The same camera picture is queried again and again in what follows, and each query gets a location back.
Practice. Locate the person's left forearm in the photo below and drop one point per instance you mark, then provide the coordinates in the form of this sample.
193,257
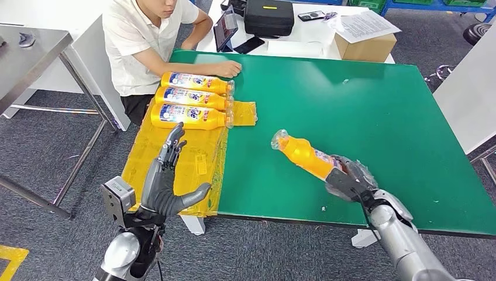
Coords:
198,33

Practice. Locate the person's right forearm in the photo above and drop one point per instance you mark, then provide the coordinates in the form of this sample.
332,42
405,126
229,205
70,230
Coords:
186,68

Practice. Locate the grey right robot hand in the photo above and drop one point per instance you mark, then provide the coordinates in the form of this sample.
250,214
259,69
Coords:
362,172

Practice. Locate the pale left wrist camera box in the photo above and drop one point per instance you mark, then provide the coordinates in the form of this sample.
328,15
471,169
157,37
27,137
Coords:
118,197

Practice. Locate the purple key bunch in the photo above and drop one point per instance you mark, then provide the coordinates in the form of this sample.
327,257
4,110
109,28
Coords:
330,16

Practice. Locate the black tablet on stand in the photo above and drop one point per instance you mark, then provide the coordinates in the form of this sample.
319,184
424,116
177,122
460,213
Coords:
225,30

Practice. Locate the black smartphone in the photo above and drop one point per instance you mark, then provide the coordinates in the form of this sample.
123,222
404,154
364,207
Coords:
249,45

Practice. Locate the green plastic crate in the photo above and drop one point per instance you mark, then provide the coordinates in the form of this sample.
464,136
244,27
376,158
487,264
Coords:
412,2
368,2
465,2

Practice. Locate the white board panel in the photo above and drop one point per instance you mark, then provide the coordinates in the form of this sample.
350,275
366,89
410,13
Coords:
467,93

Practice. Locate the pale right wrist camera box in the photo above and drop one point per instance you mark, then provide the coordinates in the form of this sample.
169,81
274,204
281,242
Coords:
341,180

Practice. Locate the white table foot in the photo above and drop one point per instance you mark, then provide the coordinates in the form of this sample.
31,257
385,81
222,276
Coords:
193,225
363,238

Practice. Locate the black device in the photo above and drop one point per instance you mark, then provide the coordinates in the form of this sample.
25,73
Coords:
234,6

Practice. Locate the steel table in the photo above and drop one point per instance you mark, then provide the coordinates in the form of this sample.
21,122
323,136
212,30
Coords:
23,68

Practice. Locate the black round stool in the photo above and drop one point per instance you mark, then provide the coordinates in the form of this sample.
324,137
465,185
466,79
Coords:
476,34

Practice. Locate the yellow taped cardboard mat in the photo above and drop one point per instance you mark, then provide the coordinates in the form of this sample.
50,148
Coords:
193,170

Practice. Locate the smartphone in dark case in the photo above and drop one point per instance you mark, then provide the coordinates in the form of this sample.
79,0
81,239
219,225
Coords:
311,16

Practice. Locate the orange detergent bottle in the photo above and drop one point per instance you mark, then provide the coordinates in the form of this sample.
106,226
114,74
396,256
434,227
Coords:
190,97
193,82
302,153
186,116

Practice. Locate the printed paper sheet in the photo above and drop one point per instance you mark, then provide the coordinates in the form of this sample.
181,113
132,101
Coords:
364,27

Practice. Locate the brown cardboard box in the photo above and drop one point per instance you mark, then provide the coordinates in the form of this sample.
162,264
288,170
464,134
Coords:
365,50

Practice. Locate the black carry case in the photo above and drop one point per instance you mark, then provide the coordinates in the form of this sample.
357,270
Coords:
269,19

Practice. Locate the person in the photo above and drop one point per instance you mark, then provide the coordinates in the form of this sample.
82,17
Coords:
135,42

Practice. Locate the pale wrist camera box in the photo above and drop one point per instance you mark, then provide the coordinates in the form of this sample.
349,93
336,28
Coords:
341,180
118,197

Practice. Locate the person's right hand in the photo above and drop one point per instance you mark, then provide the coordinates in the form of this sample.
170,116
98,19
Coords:
228,69

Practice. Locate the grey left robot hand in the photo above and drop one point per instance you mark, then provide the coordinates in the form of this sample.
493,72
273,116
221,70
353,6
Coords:
159,194

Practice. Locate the metal furniture legs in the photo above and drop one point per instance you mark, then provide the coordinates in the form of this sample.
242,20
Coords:
483,153

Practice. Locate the blue shelf frame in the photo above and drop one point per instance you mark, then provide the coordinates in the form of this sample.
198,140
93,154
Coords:
418,7

